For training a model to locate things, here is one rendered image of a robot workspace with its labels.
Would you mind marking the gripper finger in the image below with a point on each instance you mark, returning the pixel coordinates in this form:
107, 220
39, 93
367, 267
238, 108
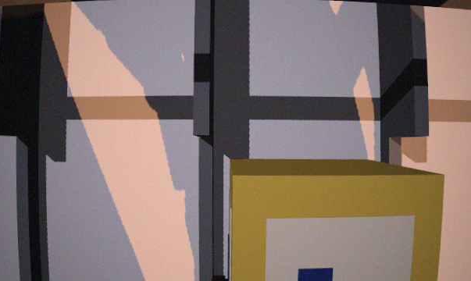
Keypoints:
219, 278

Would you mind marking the yellow butter carton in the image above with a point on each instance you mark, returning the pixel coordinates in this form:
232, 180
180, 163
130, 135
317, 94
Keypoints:
333, 220

